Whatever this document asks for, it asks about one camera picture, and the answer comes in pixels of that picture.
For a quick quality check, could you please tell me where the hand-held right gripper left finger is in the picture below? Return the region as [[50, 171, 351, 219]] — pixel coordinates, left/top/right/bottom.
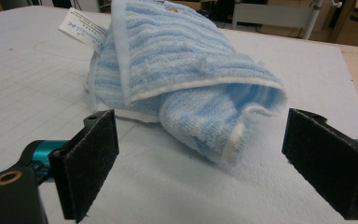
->
[[48, 108, 120, 224]]

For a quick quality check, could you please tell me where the white metal table frame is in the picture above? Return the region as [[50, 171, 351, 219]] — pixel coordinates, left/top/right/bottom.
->
[[231, 0, 324, 41]]

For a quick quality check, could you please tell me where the blue striped towel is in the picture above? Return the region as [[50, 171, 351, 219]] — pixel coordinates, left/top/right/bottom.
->
[[57, 0, 288, 166]]

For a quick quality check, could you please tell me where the cardboard box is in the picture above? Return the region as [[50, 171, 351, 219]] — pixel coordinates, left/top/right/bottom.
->
[[329, 0, 358, 49]]

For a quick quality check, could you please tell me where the white foam mat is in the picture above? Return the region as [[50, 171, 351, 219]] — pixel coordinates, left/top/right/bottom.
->
[[0, 6, 358, 224]]

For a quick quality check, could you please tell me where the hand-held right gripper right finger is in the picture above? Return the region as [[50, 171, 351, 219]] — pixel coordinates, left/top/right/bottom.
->
[[281, 107, 358, 221]]

